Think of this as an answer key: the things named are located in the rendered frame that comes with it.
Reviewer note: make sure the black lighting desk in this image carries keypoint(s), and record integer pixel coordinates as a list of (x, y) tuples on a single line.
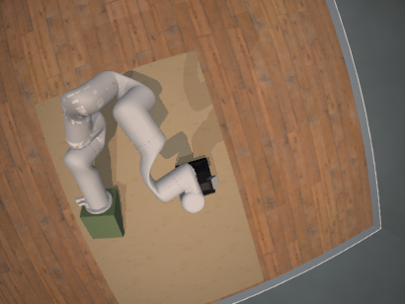
[(203, 172)]

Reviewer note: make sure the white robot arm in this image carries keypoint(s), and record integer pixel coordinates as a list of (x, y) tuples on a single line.
[(132, 115)]

